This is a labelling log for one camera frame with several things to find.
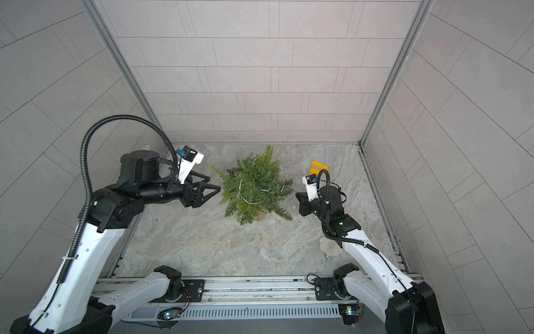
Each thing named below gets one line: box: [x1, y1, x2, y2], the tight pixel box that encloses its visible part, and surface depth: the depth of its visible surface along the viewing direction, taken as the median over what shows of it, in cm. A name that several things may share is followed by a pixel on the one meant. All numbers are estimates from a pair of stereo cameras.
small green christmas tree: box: [210, 144, 295, 226], surface depth 69 cm
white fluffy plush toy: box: [318, 236, 344, 257], surface depth 80 cm
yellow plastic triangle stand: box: [308, 160, 329, 178], surface depth 107 cm
